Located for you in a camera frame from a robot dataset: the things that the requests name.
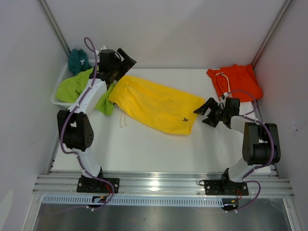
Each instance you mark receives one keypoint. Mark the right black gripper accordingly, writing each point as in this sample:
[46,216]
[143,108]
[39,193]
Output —
[210,103]

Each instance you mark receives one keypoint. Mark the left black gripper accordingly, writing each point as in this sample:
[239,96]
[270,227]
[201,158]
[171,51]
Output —
[126,65]

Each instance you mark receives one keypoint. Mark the orange shorts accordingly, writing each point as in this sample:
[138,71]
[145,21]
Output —
[243,82]

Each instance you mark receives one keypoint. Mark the lime green shorts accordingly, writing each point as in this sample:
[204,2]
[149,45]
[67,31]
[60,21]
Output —
[70,89]

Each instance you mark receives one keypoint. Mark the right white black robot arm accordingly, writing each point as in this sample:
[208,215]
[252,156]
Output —
[260,147]

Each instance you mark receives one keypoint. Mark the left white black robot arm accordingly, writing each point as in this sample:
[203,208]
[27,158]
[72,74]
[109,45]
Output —
[75,131]

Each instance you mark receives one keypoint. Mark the teal shorts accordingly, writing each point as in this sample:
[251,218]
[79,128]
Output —
[78,62]

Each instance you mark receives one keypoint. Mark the white plastic bin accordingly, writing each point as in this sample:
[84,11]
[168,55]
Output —
[60,101]

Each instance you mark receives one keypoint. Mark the yellow shorts white drawstring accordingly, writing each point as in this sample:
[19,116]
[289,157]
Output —
[123,120]

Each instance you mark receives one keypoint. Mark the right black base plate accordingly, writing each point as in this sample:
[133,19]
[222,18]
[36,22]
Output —
[220,187]

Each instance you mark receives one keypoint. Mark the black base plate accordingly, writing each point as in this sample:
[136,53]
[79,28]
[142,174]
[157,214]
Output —
[90,185]
[220,187]

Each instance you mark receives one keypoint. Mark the aluminium mounting rail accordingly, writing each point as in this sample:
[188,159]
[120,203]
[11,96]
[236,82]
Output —
[162,184]

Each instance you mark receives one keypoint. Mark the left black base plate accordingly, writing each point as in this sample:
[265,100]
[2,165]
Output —
[90,185]

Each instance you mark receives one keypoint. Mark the white slotted cable duct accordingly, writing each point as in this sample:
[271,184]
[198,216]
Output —
[134,200]

